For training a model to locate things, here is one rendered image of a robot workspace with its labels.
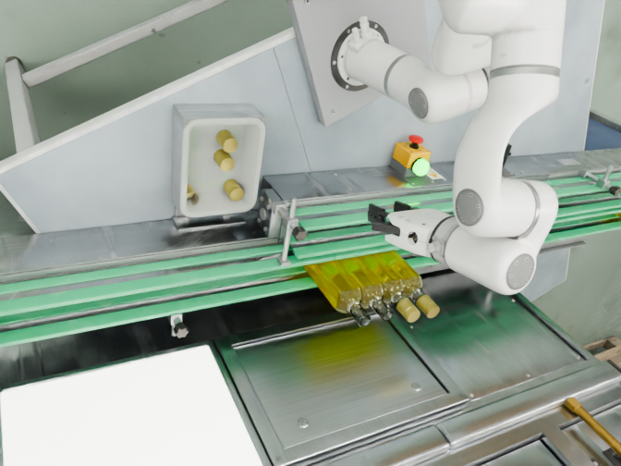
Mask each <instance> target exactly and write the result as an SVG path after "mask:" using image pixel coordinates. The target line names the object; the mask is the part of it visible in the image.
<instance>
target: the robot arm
mask: <svg viewBox="0 0 621 466"><path fill-rule="evenodd" d="M438 3H439V6H440V8H441V11H442V14H443V17H442V20H441V22H440V25H439V28H438V31H437V33H436V36H435V39H434V42H433V46H432V63H433V66H434V67H435V69H429V68H428V65H427V64H426V62H425V61H424V60H422V59H421V58H419V57H417V56H415V55H412V54H409V53H407V52H405V51H402V50H400V49H398V48H396V47H394V46H392V45H390V44H387V43H385V42H384V39H383V37H382V35H381V34H380V33H379V32H378V31H376V30H374V29H371V28H370V27H369V21H367V17H366V16H363V17H360V18H359V22H360V27H361V29H358V28H353V29H352V31H353V32H352V33H351V34H349V35H348V36H347V38H346V39H345V40H344V42H343V44H342V45H341V48H340V50H339V53H338V58H337V67H338V71H339V74H340V76H341V78H342V79H343V80H344V81H345V82H347V83H349V84H351V85H363V84H365V85H367V86H369V87H371V88H373V89H374V90H376V91H377V92H380V93H381V94H383V95H385V96H387V97H389V98H391V99H393V100H394V101H396V102H398V103H400V104H402V105H403V106H405V107H406V109H407V110H409V111H410V112H411V113H412V114H413V115H414V116H415V117H416V118H417V119H418V120H419V121H421V122H423V123H427V124H435V123H440V122H444V121H446V120H449V119H451V118H454V117H458V116H461V115H463V114H465V113H467V112H469V111H472V110H475V109H477V108H480V107H481V109H480V110H479V111H478V112H477V114H476V115H475V116H474V118H472V120H471V122H470V123H469V126H468V128H467V130H466V132H465V133H464V135H463V137H462V140H461V142H460V144H459V145H458V148H457V154H456V158H455V164H454V177H453V208H454V213H455V215H449V214H447V213H444V212H442V211H439V210H435V209H420V208H418V207H412V208H411V205H408V204H406V203H403V202H400V201H395V204H394V212H393V213H388V212H386V211H385V209H384V208H383V207H380V206H378V205H376V204H373V203H370V204H369V211H368V221H369V222H371V223H372V226H371V230H374V231H380V232H385V233H391V234H390V235H385V238H384V239H385V240H386V241H387V242H389V243H391V244H393V245H395V246H397V247H399V248H401V249H404V250H406V251H410V252H413V253H416V254H418V255H422V256H426V257H432V258H433V259H434V260H435V261H436V262H437V263H439V264H442V265H444V266H446V267H448V268H450V269H452V270H454V271H456V272H458V273H460V274H461V275H463V276H466V277H468V278H470V279H472V280H474V281H476V282H478V283H480V284H482V285H484V286H485V287H487V288H489V289H491V290H493V291H495V292H498V293H500V294H504V295H512V294H516V293H519V292H520V291H521V290H522V289H524V288H525V287H526V286H527V285H528V284H529V282H530V281H531V280H532V278H533V276H534V273H535V269H536V257H537V255H538V253H539V250H540V248H541V246H542V244H543V242H544V240H545V239H546V237H547V235H548V233H549V231H550V229H551V227H552V225H553V223H554V220H555V218H556V215H557V211H558V199H557V195H556V193H555V191H554V190H553V188H552V187H550V186H549V185H548V184H546V183H544V182H540V181H537V180H525V179H510V178H502V166H503V159H504V154H505V148H506V146H507V144H508V142H509V140H510V138H511V136H512V134H513V133H514V131H515V130H516V129H517V128H518V126H519V125H520V124H521V123H522V122H523V121H525V120H526V119H527V118H528V117H530V116H532V115H533V114H535V113H537V112H538V111H540V110H543V109H544V108H546V107H548V106H550V105H551V104H553V103H554V102H555V101H556V99H557V97H558V94H559V83H560V70H561V59H562V48H563V38H564V28H565V16H566V0H438ZM386 217H388V219H390V221H389V224H386V223H385V221H386Z"/></svg>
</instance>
